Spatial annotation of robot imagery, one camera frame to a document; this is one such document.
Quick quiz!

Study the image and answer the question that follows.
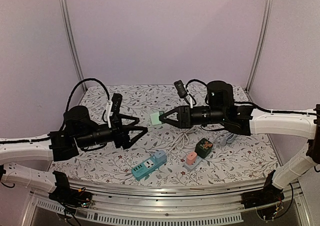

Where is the light blue coiled cable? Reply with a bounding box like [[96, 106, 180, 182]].
[[219, 132, 237, 146]]

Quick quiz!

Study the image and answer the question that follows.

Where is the teal power strip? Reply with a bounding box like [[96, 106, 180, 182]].
[[131, 154, 167, 180]]

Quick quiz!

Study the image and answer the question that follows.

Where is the right aluminium frame post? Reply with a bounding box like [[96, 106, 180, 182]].
[[245, 0, 273, 94]]

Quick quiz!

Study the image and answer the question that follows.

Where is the light blue power strip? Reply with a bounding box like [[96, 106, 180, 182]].
[[184, 156, 203, 171]]

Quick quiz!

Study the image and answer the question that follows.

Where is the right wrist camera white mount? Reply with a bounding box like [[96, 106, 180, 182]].
[[173, 80, 197, 108]]

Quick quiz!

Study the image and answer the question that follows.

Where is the light green cube adapter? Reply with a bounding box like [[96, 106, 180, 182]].
[[150, 111, 164, 126]]

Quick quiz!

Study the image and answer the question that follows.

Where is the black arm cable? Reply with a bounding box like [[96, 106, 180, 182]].
[[186, 79, 320, 116], [65, 78, 111, 111]]

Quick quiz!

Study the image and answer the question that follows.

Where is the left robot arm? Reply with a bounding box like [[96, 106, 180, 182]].
[[0, 106, 148, 203]]

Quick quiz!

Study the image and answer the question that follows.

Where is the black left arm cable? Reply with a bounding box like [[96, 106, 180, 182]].
[[65, 78, 111, 111]]

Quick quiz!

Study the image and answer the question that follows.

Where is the aluminium front rail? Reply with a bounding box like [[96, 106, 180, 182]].
[[22, 179, 313, 225]]

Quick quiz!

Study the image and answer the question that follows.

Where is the dark green cube socket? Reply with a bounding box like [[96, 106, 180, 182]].
[[194, 138, 213, 158]]

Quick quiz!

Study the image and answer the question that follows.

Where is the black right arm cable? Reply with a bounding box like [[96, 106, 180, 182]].
[[186, 79, 320, 116]]

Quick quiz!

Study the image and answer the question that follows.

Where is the white coiled cable with plug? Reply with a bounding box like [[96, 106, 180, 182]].
[[166, 127, 198, 155]]

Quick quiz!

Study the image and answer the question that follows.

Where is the pink cube adapter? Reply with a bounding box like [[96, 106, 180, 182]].
[[186, 151, 197, 165]]

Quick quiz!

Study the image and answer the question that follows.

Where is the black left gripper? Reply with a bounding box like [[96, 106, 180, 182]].
[[76, 114, 148, 149]]

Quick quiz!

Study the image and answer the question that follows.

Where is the floral tablecloth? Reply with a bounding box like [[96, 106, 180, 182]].
[[50, 85, 279, 187]]

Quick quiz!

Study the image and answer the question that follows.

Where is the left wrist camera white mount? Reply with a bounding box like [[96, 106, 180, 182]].
[[102, 93, 123, 128]]

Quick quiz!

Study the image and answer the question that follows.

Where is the small blue cube adapter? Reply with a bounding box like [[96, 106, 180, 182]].
[[154, 150, 167, 163]]

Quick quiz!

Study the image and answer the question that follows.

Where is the aluminium frame post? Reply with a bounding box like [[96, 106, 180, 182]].
[[245, 0, 273, 94], [59, 0, 85, 81]]

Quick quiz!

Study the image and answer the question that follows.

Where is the left aluminium frame post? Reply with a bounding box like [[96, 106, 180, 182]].
[[59, 0, 85, 81]]

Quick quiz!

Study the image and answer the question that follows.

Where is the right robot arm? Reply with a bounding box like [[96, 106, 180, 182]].
[[159, 81, 320, 204]]

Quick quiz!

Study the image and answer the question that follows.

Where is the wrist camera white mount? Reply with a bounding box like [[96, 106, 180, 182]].
[[173, 80, 197, 108], [102, 93, 123, 128]]

